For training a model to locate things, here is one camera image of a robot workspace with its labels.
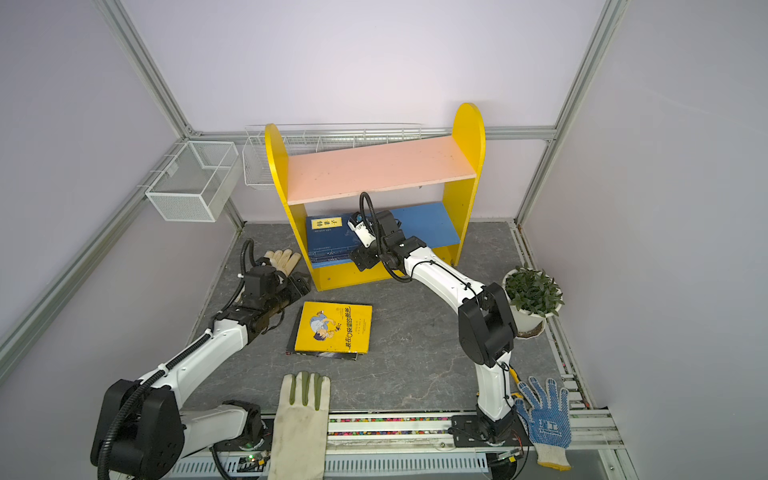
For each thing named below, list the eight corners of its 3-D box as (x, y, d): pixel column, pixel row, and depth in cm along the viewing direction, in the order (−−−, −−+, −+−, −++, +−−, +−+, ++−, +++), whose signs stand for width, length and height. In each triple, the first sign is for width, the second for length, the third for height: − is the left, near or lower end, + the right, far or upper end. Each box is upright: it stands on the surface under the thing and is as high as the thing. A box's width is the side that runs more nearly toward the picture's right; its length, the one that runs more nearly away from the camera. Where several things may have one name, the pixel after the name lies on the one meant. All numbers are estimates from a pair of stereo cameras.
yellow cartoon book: (299, 356, 88) (293, 347, 83) (308, 311, 97) (303, 301, 92) (370, 356, 88) (368, 347, 83) (372, 311, 97) (371, 301, 92)
